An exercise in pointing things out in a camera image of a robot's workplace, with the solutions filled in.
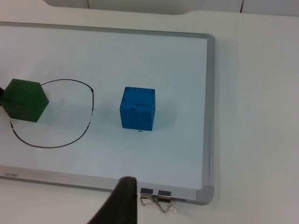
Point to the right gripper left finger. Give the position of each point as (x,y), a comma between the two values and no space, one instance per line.
(1,98)

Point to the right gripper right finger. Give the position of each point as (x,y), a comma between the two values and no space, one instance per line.
(121,205)

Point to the green cube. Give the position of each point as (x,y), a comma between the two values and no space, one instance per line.
(24,102)

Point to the blue cube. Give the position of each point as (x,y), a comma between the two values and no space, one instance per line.
(137,109)

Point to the metal hanger clip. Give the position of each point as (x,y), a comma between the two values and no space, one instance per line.
(147,191)
(165,194)

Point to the grey-framed whiteboard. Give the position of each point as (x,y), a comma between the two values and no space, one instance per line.
(140,58)

